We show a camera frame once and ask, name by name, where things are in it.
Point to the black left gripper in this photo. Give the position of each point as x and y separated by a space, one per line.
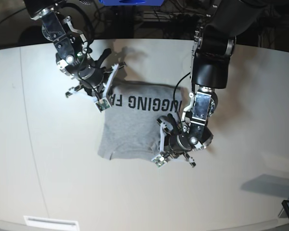
177 145

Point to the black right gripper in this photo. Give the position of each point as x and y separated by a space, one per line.
91 79

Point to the grey T-shirt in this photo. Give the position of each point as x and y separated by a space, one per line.
131 130

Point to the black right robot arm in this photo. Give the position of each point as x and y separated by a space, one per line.
73 52

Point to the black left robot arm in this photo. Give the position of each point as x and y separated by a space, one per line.
214 44

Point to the black power strip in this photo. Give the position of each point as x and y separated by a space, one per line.
164 17

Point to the white paper strip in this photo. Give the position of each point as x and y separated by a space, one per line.
49 223

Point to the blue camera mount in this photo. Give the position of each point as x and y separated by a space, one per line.
132 2

